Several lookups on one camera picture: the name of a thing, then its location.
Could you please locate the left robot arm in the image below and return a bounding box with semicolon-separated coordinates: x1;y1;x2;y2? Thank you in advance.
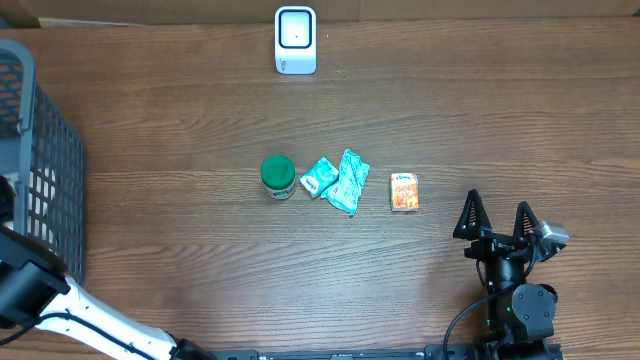
1;225;214;359

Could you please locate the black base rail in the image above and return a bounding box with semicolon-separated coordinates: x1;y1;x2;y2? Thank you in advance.
209;343;566;360

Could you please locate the green cap white bottle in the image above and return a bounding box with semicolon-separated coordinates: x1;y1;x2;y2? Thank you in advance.
260;155;296;200

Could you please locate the small teal tissue pack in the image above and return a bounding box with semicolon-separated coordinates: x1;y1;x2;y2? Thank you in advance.
300;157;339;198

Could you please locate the brown cardboard backboard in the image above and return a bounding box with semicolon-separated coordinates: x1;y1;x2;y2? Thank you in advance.
1;0;639;27

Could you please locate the white barcode scanner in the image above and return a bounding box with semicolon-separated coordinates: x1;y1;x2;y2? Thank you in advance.
274;5;317;75

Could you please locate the orange snack packet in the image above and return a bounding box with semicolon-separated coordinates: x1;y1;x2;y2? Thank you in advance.
390;173;420;212

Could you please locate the teal wet wipes pack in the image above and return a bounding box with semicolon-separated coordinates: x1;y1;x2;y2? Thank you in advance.
321;149;370;216

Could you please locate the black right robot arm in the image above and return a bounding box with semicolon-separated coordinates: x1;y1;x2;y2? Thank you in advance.
443;189;569;360

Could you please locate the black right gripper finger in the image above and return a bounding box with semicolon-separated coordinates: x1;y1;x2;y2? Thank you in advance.
513;201;539;239
453;189;492;239

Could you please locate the grey plastic mesh basket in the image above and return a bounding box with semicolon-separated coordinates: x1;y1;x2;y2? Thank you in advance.
1;39;88;285

